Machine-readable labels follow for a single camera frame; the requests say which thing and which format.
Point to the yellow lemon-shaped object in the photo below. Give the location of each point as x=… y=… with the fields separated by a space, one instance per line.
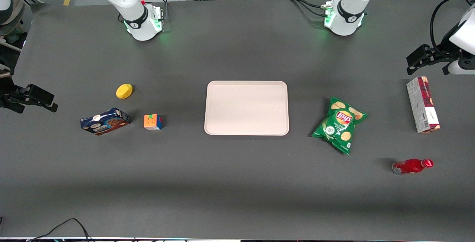
x=124 y=91

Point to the green Lay's chips bag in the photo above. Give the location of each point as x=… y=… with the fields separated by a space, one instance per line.
x=339 y=125

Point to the red bottle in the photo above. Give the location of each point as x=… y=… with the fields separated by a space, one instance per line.
x=410 y=166

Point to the colourful puzzle cube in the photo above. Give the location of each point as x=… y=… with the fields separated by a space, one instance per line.
x=152 y=122

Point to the beige plastic tray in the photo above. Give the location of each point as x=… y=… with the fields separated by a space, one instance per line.
x=246 y=108

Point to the red cookie box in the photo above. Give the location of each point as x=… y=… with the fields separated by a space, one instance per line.
x=423 y=104

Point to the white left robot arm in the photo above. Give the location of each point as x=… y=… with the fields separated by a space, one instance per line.
x=349 y=15

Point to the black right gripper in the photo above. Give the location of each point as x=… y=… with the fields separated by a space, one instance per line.
x=8 y=99

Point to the blue cookie box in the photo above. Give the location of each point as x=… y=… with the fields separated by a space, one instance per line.
x=105 y=121

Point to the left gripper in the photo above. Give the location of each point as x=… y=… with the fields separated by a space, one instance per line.
x=442 y=55

